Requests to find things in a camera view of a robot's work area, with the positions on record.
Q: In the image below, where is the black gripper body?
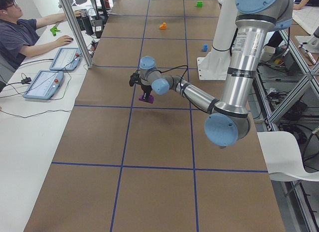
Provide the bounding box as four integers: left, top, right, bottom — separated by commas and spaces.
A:
141, 84, 152, 94

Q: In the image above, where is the purple trapezoid block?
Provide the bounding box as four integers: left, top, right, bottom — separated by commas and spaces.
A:
139, 95, 154, 104

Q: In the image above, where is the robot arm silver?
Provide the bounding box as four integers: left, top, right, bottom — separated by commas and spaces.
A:
130, 0, 294, 147

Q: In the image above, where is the orange trapezoid block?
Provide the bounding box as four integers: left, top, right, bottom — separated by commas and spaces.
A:
159, 22, 167, 30

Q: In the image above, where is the person right hand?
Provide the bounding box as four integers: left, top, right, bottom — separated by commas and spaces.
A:
55, 35, 72, 47

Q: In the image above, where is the person left hand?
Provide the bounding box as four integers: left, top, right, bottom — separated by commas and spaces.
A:
74, 10, 82, 17

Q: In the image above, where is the small blue block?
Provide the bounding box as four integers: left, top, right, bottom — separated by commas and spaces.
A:
202, 44, 208, 52

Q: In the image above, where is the black water bottle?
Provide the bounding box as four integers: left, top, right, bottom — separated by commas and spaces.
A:
81, 11, 94, 35

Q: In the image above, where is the far teach pendant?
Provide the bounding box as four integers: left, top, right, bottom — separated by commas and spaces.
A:
49, 47, 82, 71

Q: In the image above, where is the teach pendant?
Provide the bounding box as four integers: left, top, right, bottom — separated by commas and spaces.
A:
49, 47, 82, 71
23, 70, 64, 100

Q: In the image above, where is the black keyboard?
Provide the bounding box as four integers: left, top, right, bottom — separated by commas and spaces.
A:
76, 9, 87, 31

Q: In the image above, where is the near teach pendant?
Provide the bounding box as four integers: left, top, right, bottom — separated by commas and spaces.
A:
23, 70, 64, 100

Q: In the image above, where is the green brick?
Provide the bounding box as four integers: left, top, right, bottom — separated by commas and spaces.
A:
196, 0, 203, 8

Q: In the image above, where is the green toy on desk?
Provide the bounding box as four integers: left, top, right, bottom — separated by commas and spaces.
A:
50, 26, 61, 36

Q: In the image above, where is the seated person dark shirt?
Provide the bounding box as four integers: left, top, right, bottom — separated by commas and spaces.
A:
0, 0, 83, 70

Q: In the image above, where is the white chair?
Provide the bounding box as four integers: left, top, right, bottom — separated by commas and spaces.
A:
257, 131, 319, 182

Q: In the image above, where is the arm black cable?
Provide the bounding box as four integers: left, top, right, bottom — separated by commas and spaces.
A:
134, 65, 189, 79

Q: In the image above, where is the aluminium frame post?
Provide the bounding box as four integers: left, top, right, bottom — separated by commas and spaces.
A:
59, 0, 93, 69

